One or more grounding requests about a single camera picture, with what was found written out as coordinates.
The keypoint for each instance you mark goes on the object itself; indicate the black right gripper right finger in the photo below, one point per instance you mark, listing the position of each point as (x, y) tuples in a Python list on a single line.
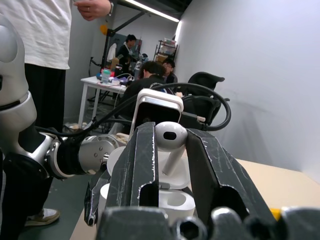
[(212, 165)]

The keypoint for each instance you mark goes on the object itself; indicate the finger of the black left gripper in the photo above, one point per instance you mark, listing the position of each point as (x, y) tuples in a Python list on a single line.
[(91, 202)]

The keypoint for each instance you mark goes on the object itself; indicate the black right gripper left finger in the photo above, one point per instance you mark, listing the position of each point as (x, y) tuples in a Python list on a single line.
[(135, 162)]

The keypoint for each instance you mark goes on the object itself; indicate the white earbud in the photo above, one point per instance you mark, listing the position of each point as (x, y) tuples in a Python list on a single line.
[(172, 136)]

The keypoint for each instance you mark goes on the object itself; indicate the white earbud case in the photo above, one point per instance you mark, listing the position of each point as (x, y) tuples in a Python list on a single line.
[(175, 200)]

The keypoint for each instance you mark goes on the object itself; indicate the yellow bin corner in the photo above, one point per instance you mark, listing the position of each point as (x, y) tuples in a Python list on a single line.
[(275, 213)]

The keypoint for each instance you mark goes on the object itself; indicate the bystander bare hand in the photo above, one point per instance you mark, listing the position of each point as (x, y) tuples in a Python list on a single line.
[(93, 10)]

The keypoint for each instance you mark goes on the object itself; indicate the white and grey sneaker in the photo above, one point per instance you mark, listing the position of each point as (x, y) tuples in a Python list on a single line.
[(43, 217)]

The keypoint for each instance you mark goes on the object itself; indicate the black office chair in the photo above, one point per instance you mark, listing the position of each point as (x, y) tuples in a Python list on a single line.
[(205, 97)]

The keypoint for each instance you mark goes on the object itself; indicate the seated person with curly hair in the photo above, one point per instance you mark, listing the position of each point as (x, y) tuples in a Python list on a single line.
[(147, 80)]

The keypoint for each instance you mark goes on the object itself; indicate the white background table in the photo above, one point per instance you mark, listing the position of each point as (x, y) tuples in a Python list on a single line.
[(92, 83)]

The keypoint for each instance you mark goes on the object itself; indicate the seated person with glasses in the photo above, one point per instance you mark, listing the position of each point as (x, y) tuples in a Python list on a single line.
[(170, 71)]

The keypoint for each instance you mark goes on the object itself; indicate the standing person in black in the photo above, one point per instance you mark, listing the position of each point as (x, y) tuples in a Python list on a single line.
[(127, 51)]

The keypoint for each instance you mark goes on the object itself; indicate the background storage shelf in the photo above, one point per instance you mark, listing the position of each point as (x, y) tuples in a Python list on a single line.
[(166, 50)]

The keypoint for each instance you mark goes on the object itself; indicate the ceiling light strip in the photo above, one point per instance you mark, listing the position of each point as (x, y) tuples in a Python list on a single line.
[(152, 9)]

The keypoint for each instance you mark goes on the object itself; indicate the person in white shirt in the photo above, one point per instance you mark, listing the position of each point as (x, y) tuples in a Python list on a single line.
[(45, 37)]

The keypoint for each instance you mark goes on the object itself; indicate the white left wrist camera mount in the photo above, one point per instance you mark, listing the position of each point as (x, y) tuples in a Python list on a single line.
[(160, 100)]

